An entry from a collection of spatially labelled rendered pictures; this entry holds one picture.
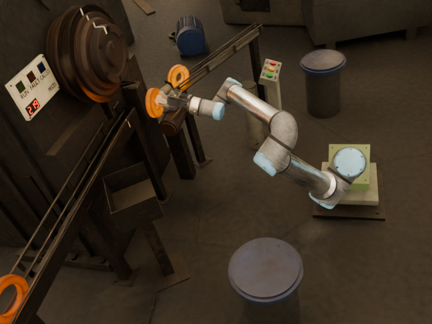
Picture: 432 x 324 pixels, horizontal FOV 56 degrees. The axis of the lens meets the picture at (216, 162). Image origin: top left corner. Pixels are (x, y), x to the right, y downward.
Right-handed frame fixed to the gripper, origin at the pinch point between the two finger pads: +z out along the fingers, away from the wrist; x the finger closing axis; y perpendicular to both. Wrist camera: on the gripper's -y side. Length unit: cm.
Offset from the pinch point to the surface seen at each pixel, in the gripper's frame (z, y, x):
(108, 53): 20.6, 25.3, 5.1
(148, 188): -11.7, -21.9, 40.4
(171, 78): 3.4, -12.3, -39.7
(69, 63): 30.9, 26.7, 22.4
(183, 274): -34, -77, 49
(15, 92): 43, 24, 46
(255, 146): -54, -67, -59
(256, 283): -72, -22, 74
